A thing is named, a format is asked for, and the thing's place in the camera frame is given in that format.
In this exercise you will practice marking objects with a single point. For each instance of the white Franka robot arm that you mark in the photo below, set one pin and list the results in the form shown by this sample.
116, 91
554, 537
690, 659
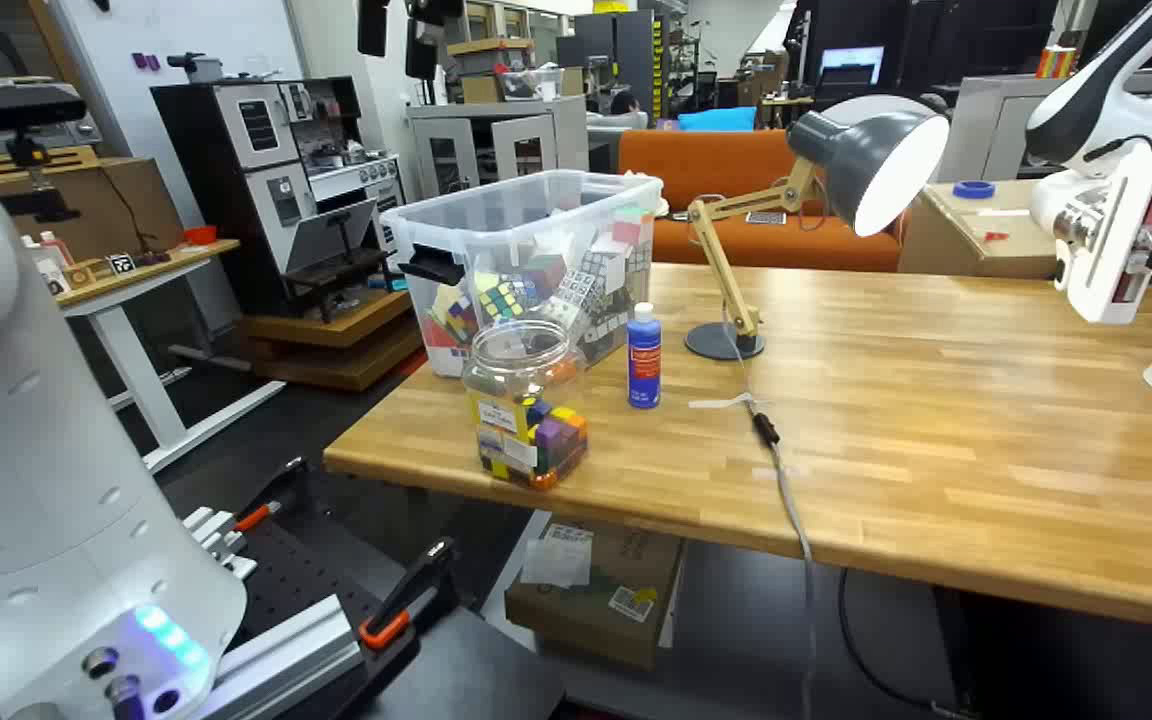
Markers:
1099, 80

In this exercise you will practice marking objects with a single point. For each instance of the clear plastic storage container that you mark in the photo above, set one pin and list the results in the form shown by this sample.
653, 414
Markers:
523, 223

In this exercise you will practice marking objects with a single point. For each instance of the glass jar of coloured blocks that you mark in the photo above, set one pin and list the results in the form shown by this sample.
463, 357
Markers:
530, 402

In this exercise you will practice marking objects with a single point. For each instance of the blue bottle with white cap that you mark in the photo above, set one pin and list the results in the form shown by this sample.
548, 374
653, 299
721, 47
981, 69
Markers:
645, 362

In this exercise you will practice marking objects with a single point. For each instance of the cardboard box with labels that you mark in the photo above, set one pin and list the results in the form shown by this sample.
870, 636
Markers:
599, 587

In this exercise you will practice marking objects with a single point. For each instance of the white cabinet with glass doors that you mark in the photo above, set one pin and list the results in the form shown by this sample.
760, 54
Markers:
490, 146

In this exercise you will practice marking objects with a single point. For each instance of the low wooden shelf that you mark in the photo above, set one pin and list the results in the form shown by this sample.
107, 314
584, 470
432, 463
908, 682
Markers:
336, 333

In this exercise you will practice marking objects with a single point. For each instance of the orange sofa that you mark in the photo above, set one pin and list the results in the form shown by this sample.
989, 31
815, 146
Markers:
721, 160

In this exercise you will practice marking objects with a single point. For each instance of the orange and black clamp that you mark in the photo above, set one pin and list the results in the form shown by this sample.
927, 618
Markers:
271, 502
402, 604

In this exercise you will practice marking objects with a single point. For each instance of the black equipment rack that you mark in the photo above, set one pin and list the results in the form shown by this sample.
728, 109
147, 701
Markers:
218, 187

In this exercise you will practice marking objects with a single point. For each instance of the aluminium extrusion profile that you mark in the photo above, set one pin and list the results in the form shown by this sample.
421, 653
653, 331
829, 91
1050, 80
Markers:
218, 537
286, 653

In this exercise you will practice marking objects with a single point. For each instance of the blue-lit computer monitor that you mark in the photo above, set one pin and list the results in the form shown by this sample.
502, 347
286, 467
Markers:
853, 67

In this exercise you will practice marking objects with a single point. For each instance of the blue round lid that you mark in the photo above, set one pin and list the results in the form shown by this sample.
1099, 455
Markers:
974, 188

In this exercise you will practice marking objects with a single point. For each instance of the white table with wooden top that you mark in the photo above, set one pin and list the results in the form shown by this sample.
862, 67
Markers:
137, 347

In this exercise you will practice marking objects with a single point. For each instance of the large brown cardboard box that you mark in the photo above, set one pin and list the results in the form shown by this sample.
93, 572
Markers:
98, 202

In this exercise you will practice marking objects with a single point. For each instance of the black flat device on stand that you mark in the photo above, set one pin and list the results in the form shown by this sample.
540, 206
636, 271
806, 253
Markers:
3, 107

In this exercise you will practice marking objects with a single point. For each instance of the white wrist camera mount plate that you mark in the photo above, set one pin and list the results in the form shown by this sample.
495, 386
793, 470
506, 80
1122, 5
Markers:
1129, 233

